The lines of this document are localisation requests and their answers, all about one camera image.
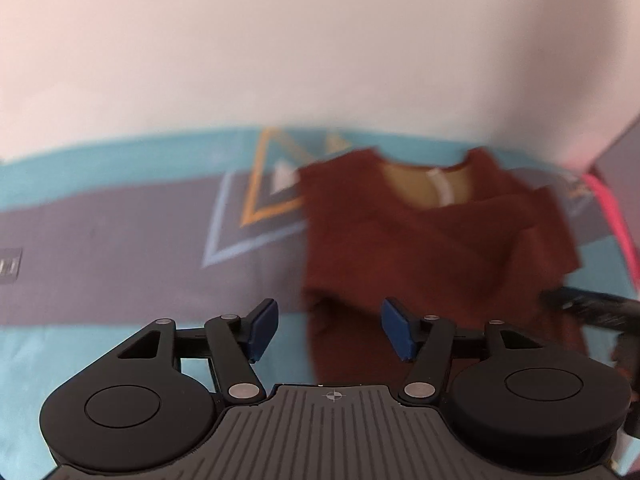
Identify dark red small shirt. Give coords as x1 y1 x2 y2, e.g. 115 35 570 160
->
299 148 585 388

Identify blue grey patterned bedsheet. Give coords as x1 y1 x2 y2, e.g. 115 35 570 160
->
1 129 639 479

